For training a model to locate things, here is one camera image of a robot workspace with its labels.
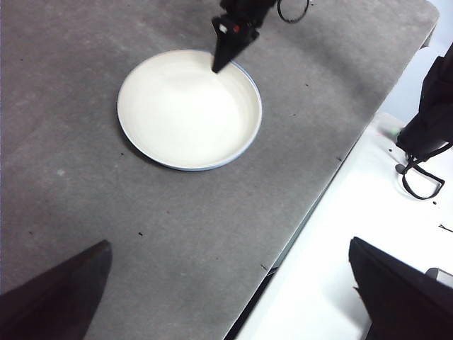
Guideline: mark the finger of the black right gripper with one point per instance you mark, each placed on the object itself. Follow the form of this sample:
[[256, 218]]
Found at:
[[216, 53], [235, 47]]

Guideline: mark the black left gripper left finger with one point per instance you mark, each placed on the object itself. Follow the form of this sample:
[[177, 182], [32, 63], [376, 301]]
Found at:
[[53, 301]]

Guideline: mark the white round plate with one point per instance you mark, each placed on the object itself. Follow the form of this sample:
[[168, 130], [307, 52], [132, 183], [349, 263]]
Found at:
[[187, 113]]

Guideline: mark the small grey device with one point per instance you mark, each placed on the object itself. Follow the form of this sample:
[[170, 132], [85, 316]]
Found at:
[[440, 275]]

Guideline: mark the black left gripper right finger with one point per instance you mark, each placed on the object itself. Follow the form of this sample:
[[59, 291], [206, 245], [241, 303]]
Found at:
[[407, 308]]

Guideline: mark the blue round plate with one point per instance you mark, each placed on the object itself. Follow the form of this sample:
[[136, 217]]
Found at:
[[191, 169]]

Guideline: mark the grey round knob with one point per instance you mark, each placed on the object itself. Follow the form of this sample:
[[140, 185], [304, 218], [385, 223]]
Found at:
[[400, 168]]

